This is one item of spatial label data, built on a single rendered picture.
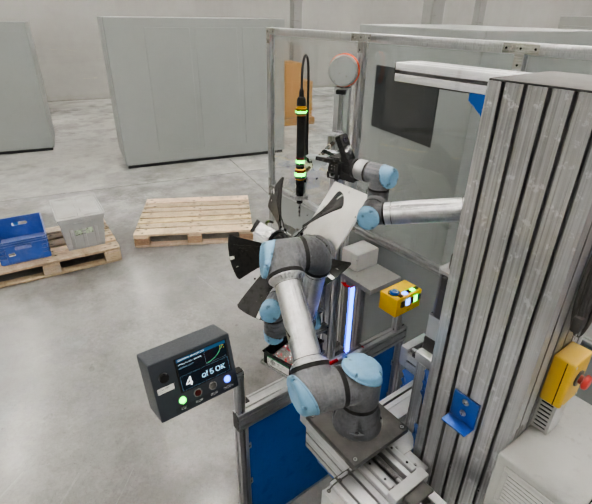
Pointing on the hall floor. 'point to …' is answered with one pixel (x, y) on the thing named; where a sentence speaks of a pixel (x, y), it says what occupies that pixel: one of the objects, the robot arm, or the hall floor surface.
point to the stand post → (331, 313)
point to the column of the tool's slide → (342, 109)
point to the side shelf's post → (358, 317)
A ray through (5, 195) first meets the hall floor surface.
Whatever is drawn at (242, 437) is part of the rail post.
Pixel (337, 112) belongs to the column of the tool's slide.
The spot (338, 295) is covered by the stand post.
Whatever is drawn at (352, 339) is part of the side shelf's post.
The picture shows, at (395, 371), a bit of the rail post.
